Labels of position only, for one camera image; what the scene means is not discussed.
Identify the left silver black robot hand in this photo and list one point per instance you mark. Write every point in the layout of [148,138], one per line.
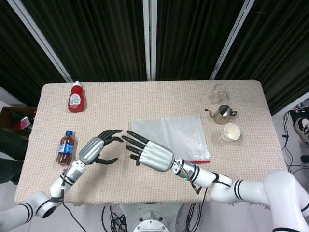
[90,151]

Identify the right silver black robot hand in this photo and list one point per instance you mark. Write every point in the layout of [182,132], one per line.
[157,157]

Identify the clear zip plastic bag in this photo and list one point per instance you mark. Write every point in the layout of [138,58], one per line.
[178,133]

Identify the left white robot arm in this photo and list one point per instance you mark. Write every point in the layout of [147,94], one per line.
[58,187]

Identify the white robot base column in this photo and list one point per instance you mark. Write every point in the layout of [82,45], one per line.
[150,217]

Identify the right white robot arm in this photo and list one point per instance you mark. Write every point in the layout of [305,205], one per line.
[277,191]

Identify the blue-capped cola bottle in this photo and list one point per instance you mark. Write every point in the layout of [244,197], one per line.
[65,148]

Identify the red ketchup squeeze bottle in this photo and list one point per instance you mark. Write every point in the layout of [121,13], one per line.
[76,101]

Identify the beige waffle-weave tablecloth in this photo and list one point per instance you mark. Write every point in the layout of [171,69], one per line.
[144,101]

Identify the white paper cup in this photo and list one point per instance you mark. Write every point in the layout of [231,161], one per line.
[230,134]

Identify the brown cardboard box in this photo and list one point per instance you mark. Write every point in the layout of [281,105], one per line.
[14,134]

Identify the stainless steel gooseneck pitcher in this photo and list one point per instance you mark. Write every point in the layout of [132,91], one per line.
[223,116]

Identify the clear glass jar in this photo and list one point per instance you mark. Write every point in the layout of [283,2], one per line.
[217,95]

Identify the black pleated curtain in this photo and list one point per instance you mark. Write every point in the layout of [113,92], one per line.
[101,36]

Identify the black and white sneaker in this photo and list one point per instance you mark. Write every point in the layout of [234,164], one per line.
[303,129]

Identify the white metal frame post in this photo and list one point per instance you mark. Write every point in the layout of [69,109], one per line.
[231,41]
[41,41]
[149,41]

